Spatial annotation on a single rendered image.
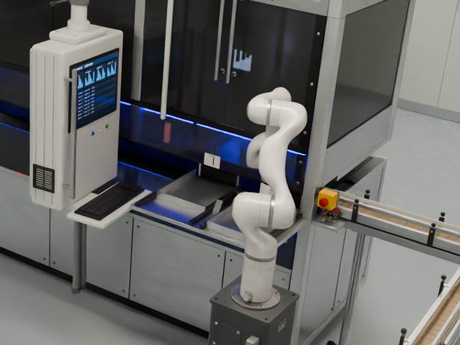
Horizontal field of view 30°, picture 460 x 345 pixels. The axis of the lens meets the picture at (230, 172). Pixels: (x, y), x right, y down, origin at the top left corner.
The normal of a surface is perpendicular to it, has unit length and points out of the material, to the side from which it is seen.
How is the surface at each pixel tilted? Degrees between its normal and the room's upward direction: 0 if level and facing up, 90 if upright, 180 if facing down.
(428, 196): 0
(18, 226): 90
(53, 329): 0
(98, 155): 90
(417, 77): 90
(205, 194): 0
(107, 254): 90
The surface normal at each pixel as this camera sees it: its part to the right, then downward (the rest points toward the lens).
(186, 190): 0.09, -0.92
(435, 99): -0.50, 0.30
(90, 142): 0.91, 0.24
